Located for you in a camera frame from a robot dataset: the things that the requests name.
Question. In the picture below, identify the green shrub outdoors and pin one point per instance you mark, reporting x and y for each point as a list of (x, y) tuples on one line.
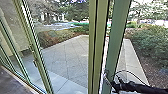
[(150, 41)]

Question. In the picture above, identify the green framed glass door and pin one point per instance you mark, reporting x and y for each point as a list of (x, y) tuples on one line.
[(116, 40)]

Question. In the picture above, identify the large tree outdoors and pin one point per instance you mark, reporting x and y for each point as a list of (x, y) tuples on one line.
[(50, 10)]

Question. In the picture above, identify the low green hedge outdoors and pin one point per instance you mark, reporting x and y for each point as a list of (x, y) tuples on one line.
[(56, 36)]

